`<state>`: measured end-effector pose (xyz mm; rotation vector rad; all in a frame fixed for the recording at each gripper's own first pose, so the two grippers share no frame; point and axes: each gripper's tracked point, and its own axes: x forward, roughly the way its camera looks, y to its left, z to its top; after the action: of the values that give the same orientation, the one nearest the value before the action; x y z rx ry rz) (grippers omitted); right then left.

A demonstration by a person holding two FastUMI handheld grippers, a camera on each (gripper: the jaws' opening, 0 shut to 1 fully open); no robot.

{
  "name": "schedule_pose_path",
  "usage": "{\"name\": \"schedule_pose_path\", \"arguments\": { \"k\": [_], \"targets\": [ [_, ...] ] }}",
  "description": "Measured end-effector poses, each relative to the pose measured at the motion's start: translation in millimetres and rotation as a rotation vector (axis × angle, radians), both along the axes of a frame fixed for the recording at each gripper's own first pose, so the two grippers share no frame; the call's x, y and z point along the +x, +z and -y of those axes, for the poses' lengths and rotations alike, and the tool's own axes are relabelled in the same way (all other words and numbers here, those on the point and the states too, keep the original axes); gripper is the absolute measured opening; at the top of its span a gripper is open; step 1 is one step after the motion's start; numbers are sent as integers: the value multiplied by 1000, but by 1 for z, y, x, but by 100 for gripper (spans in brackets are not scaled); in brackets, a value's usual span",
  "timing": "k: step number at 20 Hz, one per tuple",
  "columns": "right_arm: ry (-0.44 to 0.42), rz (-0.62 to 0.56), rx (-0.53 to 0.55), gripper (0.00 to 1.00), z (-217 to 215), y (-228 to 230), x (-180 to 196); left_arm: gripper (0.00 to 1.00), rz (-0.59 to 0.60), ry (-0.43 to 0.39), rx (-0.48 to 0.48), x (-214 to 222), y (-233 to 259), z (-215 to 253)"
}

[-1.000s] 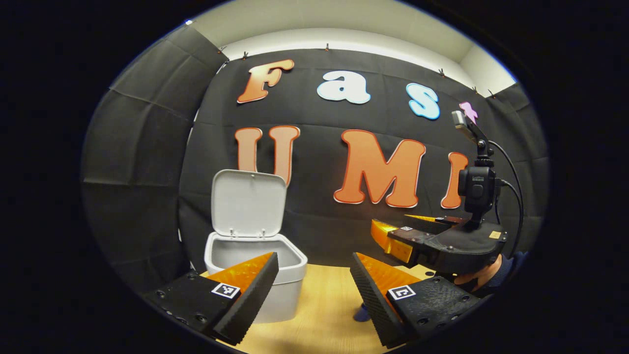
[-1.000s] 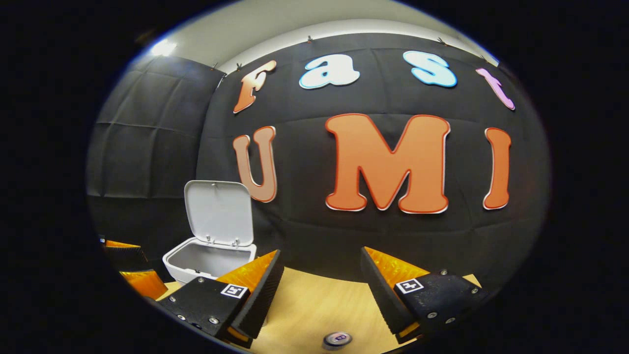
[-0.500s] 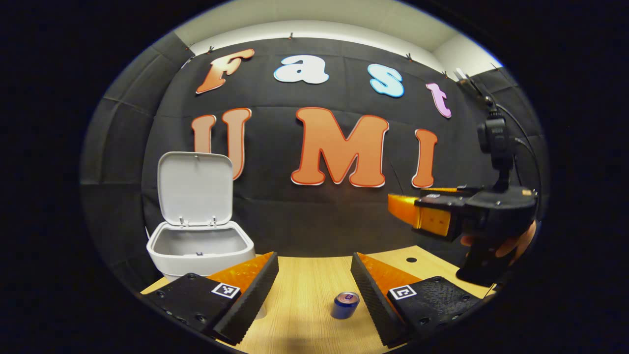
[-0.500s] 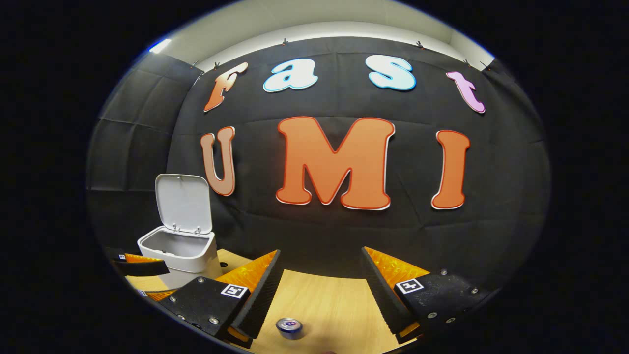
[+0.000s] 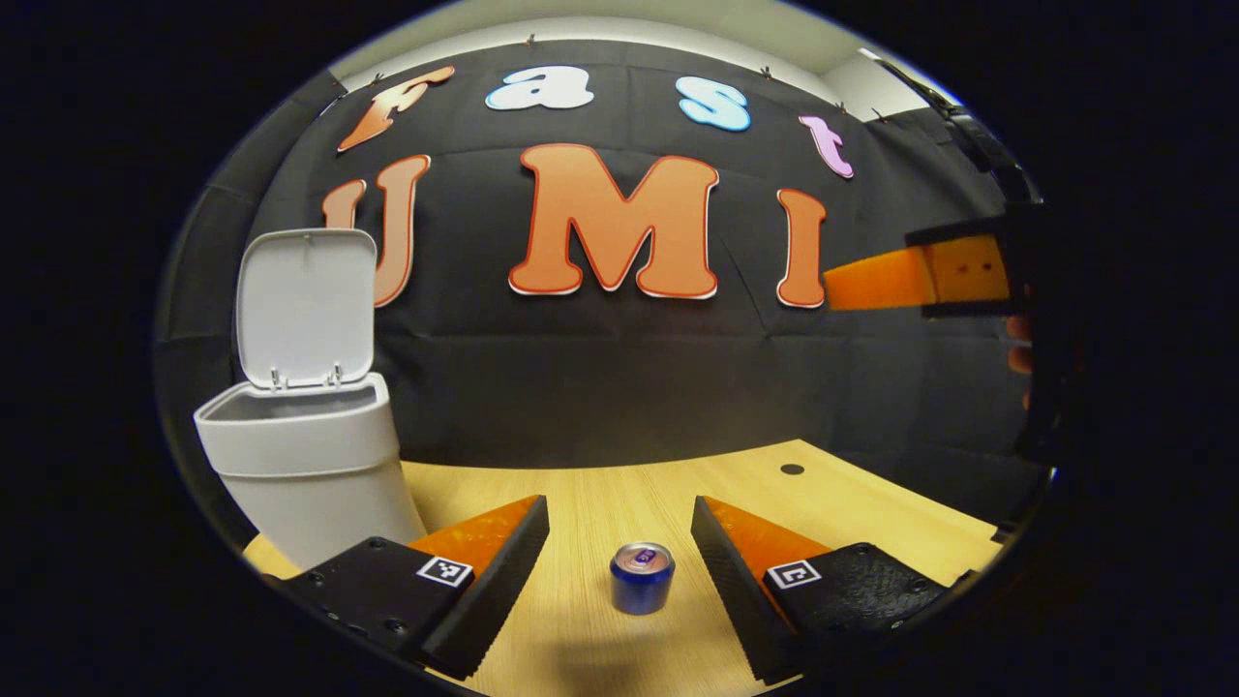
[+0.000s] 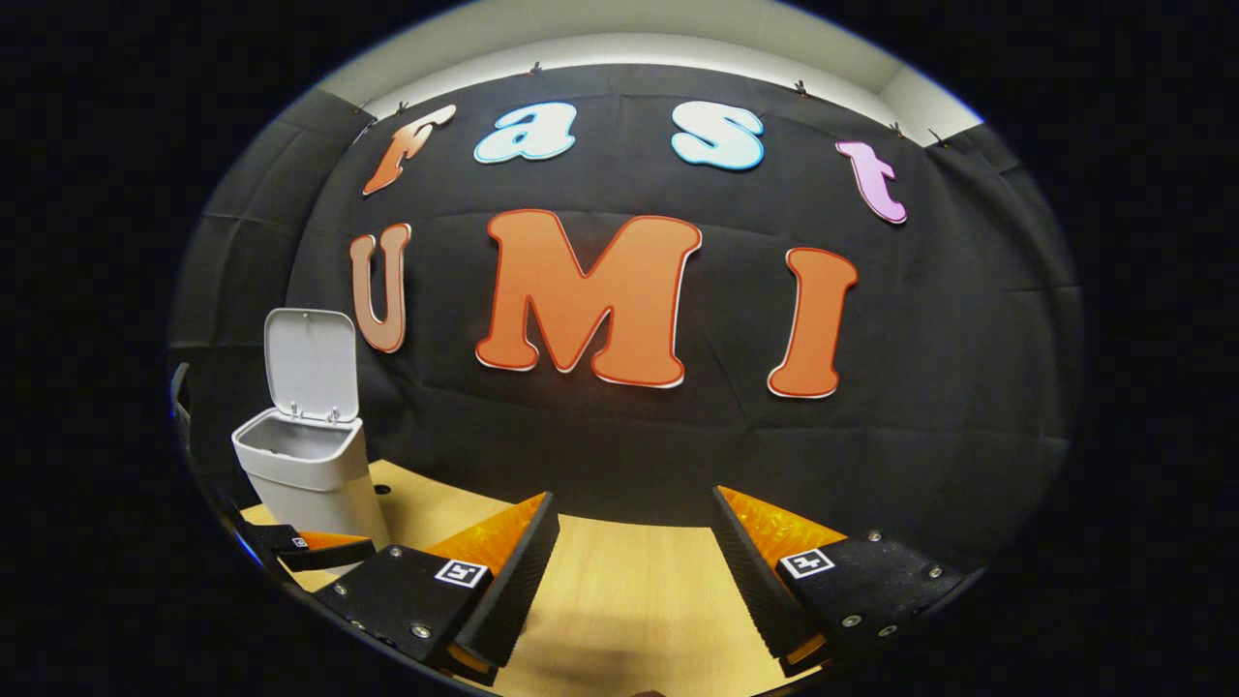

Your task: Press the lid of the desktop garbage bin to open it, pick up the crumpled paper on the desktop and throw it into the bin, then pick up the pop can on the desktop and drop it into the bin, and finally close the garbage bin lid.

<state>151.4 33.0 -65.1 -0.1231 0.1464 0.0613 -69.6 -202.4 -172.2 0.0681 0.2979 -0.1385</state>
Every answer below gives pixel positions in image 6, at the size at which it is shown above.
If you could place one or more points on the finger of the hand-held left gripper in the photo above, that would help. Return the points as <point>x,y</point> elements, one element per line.
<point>290,552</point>

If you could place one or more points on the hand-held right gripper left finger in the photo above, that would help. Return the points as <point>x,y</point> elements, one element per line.
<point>518,581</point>

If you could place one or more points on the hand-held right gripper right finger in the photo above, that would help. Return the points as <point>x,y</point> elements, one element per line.
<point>750,581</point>

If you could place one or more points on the white desktop garbage bin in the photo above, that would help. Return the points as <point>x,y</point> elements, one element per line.
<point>310,465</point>

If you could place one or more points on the wooden desktop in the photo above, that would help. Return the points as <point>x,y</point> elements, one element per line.
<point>629,590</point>

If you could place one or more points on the black backdrop cloth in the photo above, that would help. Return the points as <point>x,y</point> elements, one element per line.
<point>920,407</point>

